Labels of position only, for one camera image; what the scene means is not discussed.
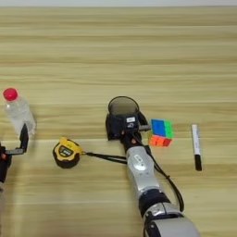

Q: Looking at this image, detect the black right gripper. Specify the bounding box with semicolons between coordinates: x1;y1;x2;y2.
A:
106;111;152;153

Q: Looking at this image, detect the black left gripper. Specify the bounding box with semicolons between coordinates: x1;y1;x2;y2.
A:
0;123;30;183

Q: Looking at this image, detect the black mesh pen cup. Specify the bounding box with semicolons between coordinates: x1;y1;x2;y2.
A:
107;95;141;141

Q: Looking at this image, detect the colourful puzzle cube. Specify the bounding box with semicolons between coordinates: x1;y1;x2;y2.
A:
147;118;174;147

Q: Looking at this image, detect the white marker black cap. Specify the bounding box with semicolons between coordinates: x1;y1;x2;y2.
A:
191;123;203;172

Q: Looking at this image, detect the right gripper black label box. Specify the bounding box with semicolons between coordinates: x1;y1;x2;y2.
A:
121;114;140;133

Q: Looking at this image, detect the clear bottle red cap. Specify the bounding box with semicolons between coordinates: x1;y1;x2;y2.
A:
3;87;37;137

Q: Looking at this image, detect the yellow black tape measure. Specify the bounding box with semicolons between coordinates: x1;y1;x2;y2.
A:
52;136;128;169

